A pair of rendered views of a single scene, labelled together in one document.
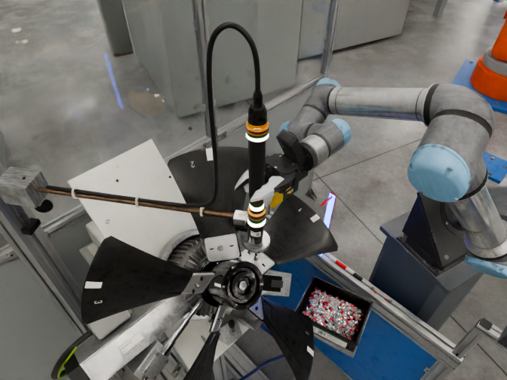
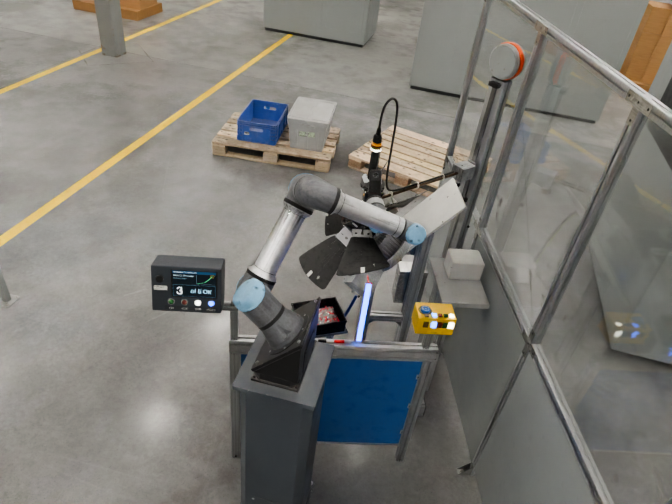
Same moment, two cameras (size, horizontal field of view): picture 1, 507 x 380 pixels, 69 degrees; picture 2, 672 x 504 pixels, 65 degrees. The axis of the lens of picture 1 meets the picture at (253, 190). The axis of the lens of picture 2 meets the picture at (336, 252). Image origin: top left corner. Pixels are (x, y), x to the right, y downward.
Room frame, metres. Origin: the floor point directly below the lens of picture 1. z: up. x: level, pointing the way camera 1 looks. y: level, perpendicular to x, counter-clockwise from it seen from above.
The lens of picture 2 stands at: (1.73, -1.63, 2.53)
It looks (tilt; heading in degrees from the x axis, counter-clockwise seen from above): 36 degrees down; 128
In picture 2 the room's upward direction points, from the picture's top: 7 degrees clockwise
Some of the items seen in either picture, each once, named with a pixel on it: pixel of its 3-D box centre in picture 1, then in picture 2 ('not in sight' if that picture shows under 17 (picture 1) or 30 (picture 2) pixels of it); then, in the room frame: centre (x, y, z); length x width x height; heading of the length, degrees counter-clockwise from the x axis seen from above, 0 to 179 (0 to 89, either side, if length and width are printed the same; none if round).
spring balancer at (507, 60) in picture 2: not in sight; (507, 61); (0.71, 0.70, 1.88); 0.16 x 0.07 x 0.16; 170
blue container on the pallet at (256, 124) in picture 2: not in sight; (263, 121); (-2.19, 1.86, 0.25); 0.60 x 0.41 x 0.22; 125
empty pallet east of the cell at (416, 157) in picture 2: not in sight; (421, 162); (-0.81, 2.83, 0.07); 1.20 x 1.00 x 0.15; 12
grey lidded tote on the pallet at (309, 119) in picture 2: not in sight; (311, 124); (-1.77, 2.14, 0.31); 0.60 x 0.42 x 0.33; 125
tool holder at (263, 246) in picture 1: (252, 229); not in sight; (0.59, 0.00, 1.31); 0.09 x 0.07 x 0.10; 80
